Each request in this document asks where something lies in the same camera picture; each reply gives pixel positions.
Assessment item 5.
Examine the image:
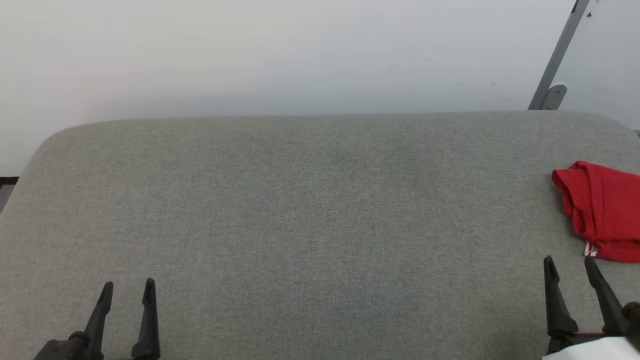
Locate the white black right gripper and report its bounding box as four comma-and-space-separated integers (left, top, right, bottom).
541, 255, 635, 360

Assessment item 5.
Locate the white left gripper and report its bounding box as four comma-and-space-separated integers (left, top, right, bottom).
32, 277, 161, 360

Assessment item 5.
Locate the red and white garment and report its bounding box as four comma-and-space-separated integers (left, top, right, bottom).
551, 160, 640, 264

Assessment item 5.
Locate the grey fabric sofa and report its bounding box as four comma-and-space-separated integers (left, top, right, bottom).
0, 110, 640, 360

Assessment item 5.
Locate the grey metal pole with bracket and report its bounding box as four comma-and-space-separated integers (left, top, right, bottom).
527, 0, 591, 111

